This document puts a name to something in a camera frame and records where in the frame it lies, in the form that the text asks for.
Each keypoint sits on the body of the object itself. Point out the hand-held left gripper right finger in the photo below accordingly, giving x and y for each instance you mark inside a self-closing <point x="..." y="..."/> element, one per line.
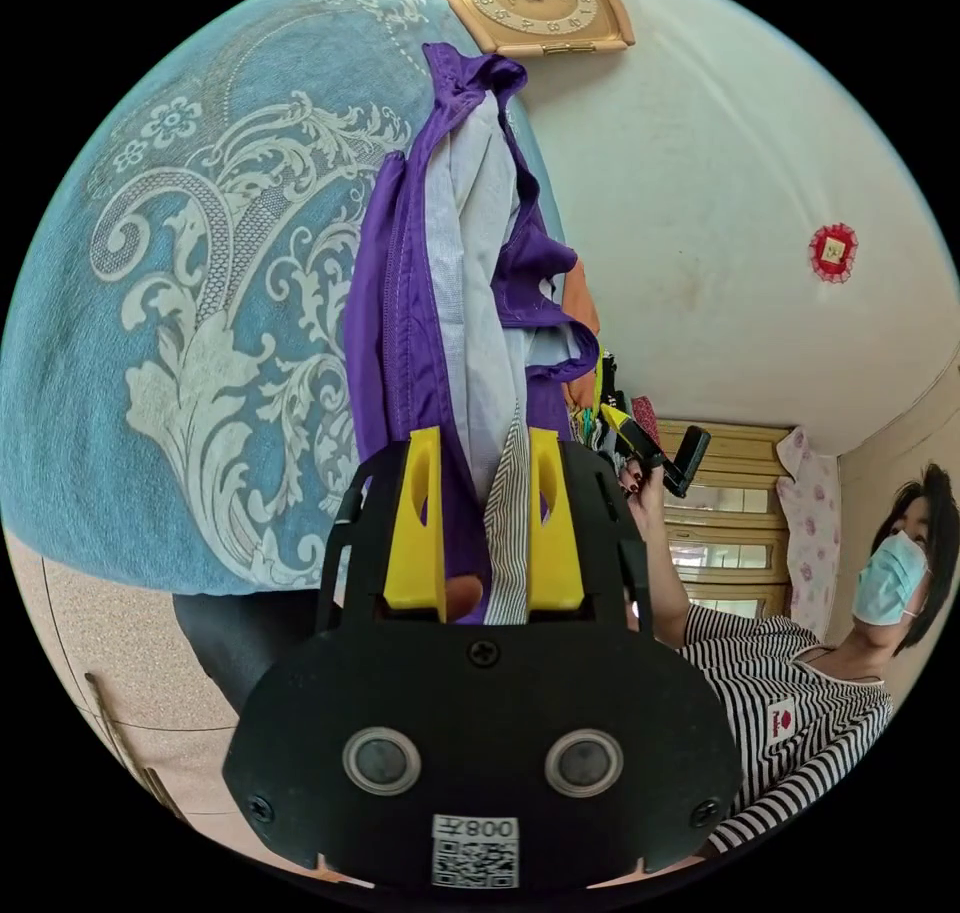
<point x="559" y="560"/>

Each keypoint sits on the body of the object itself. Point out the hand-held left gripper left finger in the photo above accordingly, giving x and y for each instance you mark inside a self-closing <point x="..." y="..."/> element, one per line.
<point x="409" y="553"/>

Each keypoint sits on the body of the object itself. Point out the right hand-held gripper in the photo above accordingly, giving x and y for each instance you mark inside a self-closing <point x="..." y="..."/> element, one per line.
<point x="645" y="444"/>

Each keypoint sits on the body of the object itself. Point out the purple sleeveless jacket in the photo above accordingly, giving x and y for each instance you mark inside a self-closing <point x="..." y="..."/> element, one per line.
<point x="390" y="313"/>

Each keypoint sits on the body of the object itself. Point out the person's right forearm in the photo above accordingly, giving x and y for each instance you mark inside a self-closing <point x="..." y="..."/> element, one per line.
<point x="664" y="575"/>

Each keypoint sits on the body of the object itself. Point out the person's right hand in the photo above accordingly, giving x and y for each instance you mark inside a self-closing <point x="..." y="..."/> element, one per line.
<point x="643" y="489"/>

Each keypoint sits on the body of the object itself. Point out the pile of clothes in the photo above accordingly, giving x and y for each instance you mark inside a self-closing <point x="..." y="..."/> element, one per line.
<point x="592" y="395"/>

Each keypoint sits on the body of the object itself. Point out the yellow wooden window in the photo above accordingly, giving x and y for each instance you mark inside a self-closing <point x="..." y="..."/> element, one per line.
<point x="731" y="530"/>

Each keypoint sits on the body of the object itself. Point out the pink floral curtain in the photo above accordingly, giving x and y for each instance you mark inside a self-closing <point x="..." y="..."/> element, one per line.
<point x="811" y="530"/>

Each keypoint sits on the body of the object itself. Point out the person's body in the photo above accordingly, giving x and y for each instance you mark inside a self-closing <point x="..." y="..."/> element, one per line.
<point x="810" y="703"/>

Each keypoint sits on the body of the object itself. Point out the bed with blue printed quilt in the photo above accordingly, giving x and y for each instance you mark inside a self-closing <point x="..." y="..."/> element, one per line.
<point x="150" y="403"/>

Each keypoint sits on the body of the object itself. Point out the red round wall ornament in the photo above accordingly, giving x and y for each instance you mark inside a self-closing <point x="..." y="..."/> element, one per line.
<point x="832" y="250"/>

